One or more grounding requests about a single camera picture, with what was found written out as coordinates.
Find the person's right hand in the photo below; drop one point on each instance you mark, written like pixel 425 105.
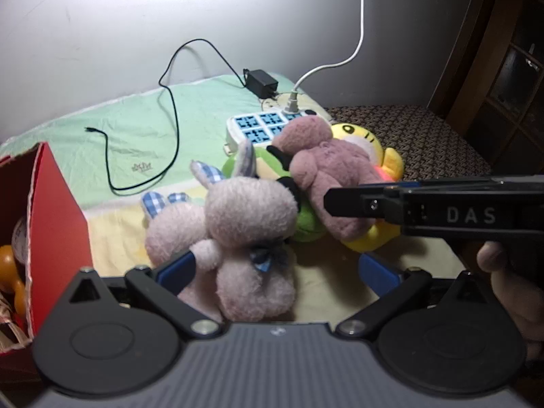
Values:
pixel 522 301

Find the mauve plush toy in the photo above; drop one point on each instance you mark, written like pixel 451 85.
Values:
pixel 327 161

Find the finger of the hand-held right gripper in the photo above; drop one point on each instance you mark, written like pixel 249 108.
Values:
pixel 352 204

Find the white power strip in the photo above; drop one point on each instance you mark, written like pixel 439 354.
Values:
pixel 250 125

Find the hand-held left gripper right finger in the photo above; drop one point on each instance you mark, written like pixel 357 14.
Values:
pixel 378 272

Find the orange toy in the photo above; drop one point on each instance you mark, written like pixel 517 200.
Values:
pixel 8 263

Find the dark patterned mattress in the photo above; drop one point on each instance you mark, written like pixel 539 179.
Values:
pixel 425 140

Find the red cardboard box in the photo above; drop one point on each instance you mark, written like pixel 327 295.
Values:
pixel 55 221

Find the black power adapter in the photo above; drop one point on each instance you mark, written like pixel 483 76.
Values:
pixel 261 81

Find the yellow tiger plush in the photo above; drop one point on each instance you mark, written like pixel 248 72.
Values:
pixel 389 163

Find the pale pink bunny plush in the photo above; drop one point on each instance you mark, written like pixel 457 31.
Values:
pixel 246 216

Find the green plush toy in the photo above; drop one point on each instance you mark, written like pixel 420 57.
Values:
pixel 265 163

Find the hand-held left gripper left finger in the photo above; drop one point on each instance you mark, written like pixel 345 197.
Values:
pixel 176 270

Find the green yellow baby blanket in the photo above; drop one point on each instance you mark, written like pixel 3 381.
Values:
pixel 127 136

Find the wooden cabinet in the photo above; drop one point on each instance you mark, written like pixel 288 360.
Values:
pixel 510 72

